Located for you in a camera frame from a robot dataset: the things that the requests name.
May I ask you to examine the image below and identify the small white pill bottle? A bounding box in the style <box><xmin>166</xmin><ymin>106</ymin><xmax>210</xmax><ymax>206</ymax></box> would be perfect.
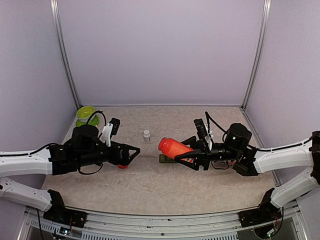
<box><xmin>143</xmin><ymin>129</ymin><xmax>151</xmax><ymax>142</ymax></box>

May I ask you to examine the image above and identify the left aluminium frame post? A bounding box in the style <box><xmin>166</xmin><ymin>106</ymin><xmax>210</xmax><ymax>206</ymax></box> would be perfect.
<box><xmin>50</xmin><ymin>0</ymin><xmax>82</xmax><ymax>110</ymax></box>

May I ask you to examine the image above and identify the green weekly pill organizer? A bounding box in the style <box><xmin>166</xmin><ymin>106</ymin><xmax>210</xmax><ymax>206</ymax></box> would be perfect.
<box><xmin>158</xmin><ymin>154</ymin><xmax>177</xmax><ymax>164</ymax></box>

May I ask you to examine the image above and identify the red patterned bowl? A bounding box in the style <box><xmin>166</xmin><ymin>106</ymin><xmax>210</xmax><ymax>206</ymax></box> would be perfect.
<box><xmin>222</xmin><ymin>160</ymin><xmax>237</xmax><ymax>167</ymax></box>

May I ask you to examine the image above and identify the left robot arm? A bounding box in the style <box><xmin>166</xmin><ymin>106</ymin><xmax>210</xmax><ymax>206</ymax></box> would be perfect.
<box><xmin>0</xmin><ymin>118</ymin><xmax>141</xmax><ymax>223</ymax></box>

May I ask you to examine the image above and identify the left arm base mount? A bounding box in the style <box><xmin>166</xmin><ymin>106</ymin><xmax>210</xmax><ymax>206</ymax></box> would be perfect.
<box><xmin>43</xmin><ymin>207</ymin><xmax>88</xmax><ymax>228</ymax></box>

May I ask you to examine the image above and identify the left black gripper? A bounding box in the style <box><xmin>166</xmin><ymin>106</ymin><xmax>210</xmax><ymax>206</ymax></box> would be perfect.
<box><xmin>77</xmin><ymin>141</ymin><xmax>140</xmax><ymax>167</ymax></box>

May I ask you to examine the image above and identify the orange pill bottle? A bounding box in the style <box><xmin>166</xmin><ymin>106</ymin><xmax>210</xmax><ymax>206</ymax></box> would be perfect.
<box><xmin>158</xmin><ymin>137</ymin><xmax>193</xmax><ymax>159</ymax></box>

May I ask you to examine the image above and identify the orange bottle cap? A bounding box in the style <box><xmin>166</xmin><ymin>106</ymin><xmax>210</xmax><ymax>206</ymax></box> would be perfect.
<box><xmin>118</xmin><ymin>165</ymin><xmax>128</xmax><ymax>169</ymax></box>

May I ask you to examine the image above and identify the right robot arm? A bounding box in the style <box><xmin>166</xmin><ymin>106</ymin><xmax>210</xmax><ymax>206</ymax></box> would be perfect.
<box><xmin>174</xmin><ymin>112</ymin><xmax>320</xmax><ymax>222</ymax></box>

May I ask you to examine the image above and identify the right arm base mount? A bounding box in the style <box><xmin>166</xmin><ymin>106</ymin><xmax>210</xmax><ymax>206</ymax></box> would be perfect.
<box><xmin>238</xmin><ymin>208</ymin><xmax>282</xmax><ymax>228</ymax></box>

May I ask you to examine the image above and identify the aluminium frame post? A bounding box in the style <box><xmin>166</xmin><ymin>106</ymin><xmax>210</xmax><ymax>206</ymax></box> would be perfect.
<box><xmin>241</xmin><ymin>0</ymin><xmax>272</xmax><ymax>112</ymax></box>
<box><xmin>50</xmin><ymin>0</ymin><xmax>82</xmax><ymax>110</ymax></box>

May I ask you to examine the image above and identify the right aluminium frame post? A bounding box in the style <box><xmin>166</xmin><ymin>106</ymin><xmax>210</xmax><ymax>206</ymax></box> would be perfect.
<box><xmin>241</xmin><ymin>0</ymin><xmax>272</xmax><ymax>112</ymax></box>

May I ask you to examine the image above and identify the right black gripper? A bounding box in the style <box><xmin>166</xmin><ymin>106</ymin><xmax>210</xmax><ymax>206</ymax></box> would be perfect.
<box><xmin>173</xmin><ymin>135</ymin><xmax>240</xmax><ymax>171</ymax></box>

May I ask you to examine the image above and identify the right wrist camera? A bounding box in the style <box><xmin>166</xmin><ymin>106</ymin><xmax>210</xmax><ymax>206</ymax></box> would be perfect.
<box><xmin>193</xmin><ymin>118</ymin><xmax>214</xmax><ymax>144</ymax></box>

